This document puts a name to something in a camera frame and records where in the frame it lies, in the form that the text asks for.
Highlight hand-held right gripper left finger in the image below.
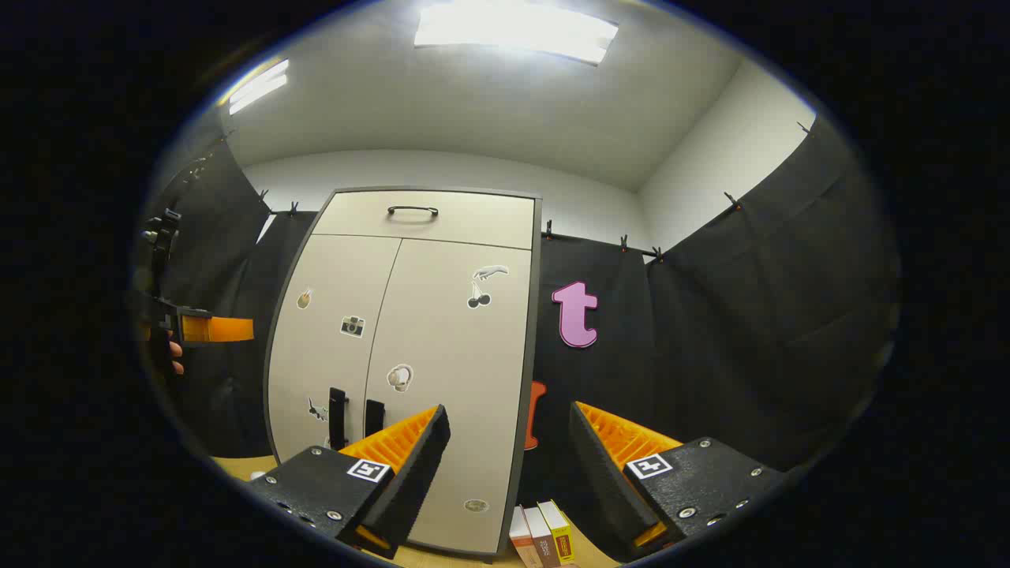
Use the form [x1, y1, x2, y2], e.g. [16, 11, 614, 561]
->
[245, 405, 452, 562]

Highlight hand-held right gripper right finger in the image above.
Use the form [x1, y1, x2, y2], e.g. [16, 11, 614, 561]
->
[568, 401, 790, 562]

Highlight beige cabinet door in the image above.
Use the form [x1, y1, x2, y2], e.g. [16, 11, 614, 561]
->
[267, 234, 403, 466]
[365, 238, 534, 555]

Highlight beige double-door shoe cabinet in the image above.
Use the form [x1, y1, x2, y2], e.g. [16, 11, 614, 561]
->
[263, 187, 544, 558]

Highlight white and brown book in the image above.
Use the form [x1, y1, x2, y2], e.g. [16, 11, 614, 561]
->
[509, 506, 545, 568]

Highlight small ceiling light panel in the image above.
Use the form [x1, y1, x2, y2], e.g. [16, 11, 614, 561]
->
[229, 59, 290, 116]

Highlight black backdrop cloth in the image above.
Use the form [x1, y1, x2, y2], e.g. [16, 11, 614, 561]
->
[146, 118, 900, 553]

